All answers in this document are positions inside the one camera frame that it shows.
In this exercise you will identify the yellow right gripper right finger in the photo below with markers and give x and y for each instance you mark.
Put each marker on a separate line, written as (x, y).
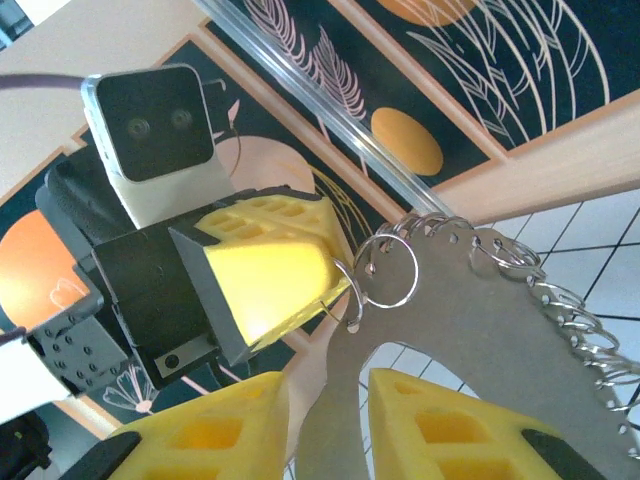
(450, 445)

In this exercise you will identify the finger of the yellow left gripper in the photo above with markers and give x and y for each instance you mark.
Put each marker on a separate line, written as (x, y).
(270, 285)
(290, 215)

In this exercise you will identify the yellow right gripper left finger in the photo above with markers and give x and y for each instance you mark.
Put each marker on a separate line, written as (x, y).
(210, 440)

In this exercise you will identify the clear plastic bag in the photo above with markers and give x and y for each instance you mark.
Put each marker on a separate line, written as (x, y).
(475, 325)

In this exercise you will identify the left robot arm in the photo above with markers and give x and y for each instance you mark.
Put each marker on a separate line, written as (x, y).
(30, 380)

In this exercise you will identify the yellow oval feather art panel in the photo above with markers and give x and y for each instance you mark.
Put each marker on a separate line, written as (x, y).
(407, 142)

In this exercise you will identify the orange circle leaves art panel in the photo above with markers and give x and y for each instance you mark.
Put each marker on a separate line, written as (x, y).
(500, 50)

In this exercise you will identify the aluminium corner post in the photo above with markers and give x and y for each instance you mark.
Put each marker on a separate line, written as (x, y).
(310, 85)

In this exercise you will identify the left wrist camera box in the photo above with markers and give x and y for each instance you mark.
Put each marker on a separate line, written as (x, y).
(150, 125)

